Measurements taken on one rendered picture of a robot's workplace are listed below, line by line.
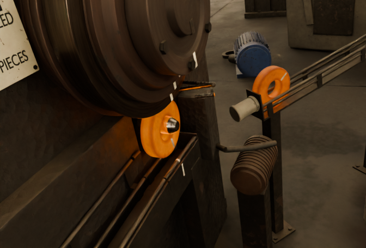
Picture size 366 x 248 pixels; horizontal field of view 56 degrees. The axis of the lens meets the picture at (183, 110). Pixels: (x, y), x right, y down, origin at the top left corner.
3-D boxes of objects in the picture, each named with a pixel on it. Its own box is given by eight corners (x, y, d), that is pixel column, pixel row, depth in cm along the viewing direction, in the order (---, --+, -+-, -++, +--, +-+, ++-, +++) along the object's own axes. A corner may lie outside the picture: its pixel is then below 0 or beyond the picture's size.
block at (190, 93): (184, 158, 118) (173, 96, 106) (194, 145, 124) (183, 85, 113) (214, 162, 113) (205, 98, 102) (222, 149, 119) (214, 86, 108)
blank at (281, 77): (266, 114, 128) (272, 117, 125) (244, 92, 118) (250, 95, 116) (290, 80, 128) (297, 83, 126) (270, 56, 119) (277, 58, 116)
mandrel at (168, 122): (127, 113, 95) (124, 128, 95) (117, 110, 91) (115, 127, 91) (182, 118, 88) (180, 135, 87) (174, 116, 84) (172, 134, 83)
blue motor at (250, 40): (237, 84, 294) (233, 46, 278) (234, 61, 344) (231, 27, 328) (274, 80, 289) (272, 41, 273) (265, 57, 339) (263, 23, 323)
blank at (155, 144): (132, 126, 79) (144, 127, 77) (159, 84, 89) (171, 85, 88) (152, 169, 89) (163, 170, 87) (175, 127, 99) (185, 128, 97)
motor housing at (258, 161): (238, 270, 140) (226, 165, 115) (252, 229, 156) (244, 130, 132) (270, 279, 134) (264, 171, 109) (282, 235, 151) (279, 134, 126)
